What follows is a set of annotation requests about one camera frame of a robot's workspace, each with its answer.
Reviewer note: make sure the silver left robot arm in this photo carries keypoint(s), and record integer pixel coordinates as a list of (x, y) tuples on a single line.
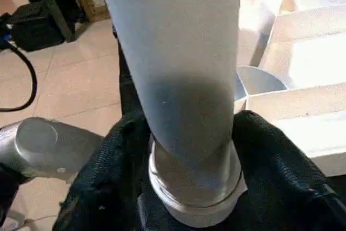
[(48, 147)]

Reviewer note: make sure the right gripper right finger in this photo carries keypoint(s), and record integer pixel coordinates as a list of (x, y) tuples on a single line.
[(283, 182)]

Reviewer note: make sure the black bag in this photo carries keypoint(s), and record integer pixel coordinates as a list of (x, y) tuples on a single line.
[(38, 30)]

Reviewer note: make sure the white plastic table leg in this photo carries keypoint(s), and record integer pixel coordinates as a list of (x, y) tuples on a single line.
[(175, 52)]

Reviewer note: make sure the white plastic table top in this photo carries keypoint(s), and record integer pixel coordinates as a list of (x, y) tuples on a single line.
[(311, 52)]

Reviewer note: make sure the black furniture frame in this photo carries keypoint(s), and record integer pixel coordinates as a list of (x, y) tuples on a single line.
[(60, 12)]

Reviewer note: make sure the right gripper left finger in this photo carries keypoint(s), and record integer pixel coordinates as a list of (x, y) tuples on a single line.
[(108, 182)]

